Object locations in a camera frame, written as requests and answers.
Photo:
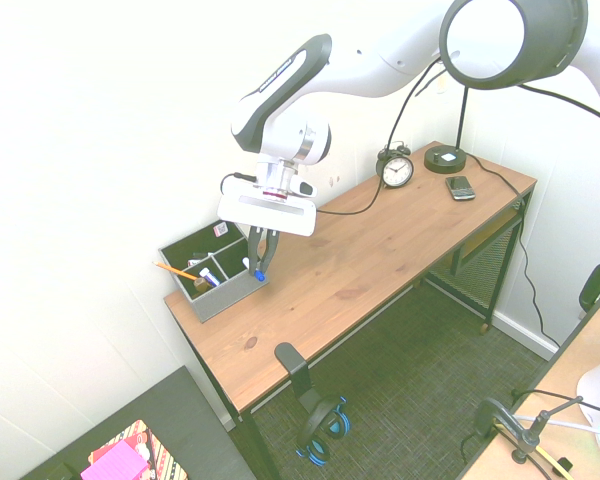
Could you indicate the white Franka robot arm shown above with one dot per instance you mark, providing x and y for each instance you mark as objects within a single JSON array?
[{"x": 290, "y": 135}]

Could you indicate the black and blue headphones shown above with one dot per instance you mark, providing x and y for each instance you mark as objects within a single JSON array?
[{"x": 315, "y": 420}]

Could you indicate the pink sticky note pad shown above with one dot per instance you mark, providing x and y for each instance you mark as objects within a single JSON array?
[{"x": 115, "y": 462}]

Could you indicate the white marker with blue cap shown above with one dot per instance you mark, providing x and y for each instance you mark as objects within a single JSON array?
[{"x": 259, "y": 275}]

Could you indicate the black clamp with rod mount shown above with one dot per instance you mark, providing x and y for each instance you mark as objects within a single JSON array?
[{"x": 500, "y": 417}]

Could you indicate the light wooden lower shelf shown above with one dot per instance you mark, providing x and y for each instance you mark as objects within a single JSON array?
[{"x": 485, "y": 232}]

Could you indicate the black headphone hook clamp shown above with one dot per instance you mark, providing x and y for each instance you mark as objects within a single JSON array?
[{"x": 292, "y": 362}]

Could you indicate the yellow flat strip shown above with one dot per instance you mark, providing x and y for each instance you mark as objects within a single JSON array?
[{"x": 552, "y": 460}]

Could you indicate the black keypad phone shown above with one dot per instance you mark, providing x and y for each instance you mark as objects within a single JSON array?
[{"x": 460, "y": 188}]

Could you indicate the yellow pencil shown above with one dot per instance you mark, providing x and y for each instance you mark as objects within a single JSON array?
[{"x": 175, "y": 270}]

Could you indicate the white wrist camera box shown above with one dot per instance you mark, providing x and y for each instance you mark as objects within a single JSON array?
[{"x": 305, "y": 187}]

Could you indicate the grey compartment desk holder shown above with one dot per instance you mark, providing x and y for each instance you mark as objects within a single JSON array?
[{"x": 220, "y": 302}]

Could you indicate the black twin-bell alarm clock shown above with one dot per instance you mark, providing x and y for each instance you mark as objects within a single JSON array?
[{"x": 396, "y": 172}]

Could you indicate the QR code card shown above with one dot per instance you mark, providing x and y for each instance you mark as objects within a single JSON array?
[{"x": 221, "y": 229}]

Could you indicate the wooden desk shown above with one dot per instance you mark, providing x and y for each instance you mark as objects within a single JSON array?
[{"x": 257, "y": 445}]

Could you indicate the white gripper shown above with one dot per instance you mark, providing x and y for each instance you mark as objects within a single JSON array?
[{"x": 265, "y": 212}]

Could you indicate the black desk lamp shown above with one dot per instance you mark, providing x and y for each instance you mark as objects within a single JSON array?
[{"x": 445, "y": 162}]

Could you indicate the black curved table clamp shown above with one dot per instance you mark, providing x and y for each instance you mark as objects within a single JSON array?
[{"x": 591, "y": 287}]

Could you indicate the striped patterned magazine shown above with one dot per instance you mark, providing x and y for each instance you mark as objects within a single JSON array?
[{"x": 166, "y": 460}]

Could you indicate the white pen with purple band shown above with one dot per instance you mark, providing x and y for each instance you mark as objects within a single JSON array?
[{"x": 210, "y": 276}]

